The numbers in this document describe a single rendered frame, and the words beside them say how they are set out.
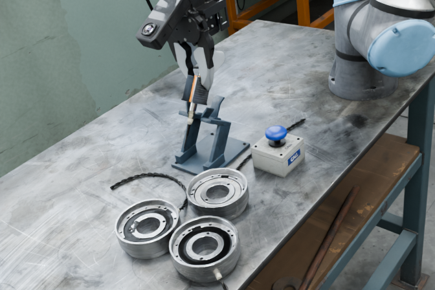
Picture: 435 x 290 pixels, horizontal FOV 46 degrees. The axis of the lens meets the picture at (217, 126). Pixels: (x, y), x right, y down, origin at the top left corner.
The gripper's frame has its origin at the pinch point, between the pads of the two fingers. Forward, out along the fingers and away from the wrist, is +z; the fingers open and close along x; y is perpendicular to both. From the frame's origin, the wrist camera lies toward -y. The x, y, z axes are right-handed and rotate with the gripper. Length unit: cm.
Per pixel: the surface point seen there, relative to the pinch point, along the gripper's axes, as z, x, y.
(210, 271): 13.2, -20.7, -25.1
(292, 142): 11.8, -15.5, 5.6
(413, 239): 73, -23, 51
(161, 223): 13.2, -7.4, -21.4
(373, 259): 96, -7, 59
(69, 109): 72, 148, 54
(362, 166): 41, -13, 39
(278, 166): 14.0, -15.5, 0.6
